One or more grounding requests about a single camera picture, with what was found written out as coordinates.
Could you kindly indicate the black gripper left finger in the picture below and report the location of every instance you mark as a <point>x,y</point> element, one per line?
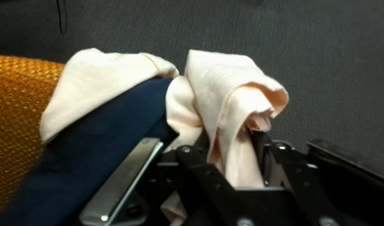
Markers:
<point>208,183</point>

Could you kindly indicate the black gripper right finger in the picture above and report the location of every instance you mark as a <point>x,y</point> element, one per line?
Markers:
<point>292,183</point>

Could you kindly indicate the navy blue shirt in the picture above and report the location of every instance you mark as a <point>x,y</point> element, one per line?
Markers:
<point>95,141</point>

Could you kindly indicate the orange mesh chair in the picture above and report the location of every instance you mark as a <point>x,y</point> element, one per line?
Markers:
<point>16,116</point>

